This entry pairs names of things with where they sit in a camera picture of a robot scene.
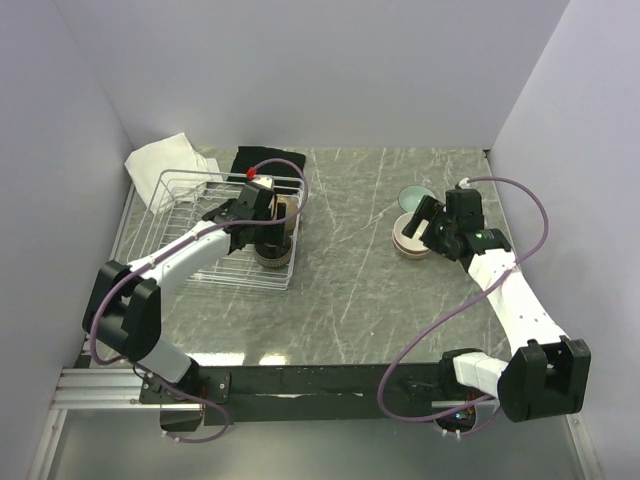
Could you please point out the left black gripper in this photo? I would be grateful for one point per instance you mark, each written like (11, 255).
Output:
(273, 232)

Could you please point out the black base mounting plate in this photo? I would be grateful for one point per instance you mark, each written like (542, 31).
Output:
(212, 395)

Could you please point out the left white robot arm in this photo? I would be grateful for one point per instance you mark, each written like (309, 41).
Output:
(125, 307)

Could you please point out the tan ceramic bowl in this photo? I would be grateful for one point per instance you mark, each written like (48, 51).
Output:
(285, 207)

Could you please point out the white folded cloth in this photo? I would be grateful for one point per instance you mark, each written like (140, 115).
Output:
(169, 167)

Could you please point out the dark red bowl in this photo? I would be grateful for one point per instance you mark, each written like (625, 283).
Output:
(409, 253)

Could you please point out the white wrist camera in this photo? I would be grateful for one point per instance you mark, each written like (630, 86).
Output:
(264, 181)
(464, 184)

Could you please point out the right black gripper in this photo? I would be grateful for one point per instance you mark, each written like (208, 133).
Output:
(424, 211)

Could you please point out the dark brown patterned bowl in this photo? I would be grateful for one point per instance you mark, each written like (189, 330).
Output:
(273, 256)

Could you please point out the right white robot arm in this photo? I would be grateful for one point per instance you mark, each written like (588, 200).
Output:
(547, 373)

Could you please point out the white wire dish rack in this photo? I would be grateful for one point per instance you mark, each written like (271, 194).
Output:
(239, 269)

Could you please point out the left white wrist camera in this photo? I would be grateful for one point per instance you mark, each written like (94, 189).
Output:
(264, 181)

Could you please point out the beige floral bowl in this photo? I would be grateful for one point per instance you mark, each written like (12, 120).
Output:
(415, 241)

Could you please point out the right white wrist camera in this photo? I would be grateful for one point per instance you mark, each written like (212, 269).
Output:
(464, 184)

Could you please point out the light blue bowl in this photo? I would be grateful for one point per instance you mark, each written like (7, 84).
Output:
(410, 197)

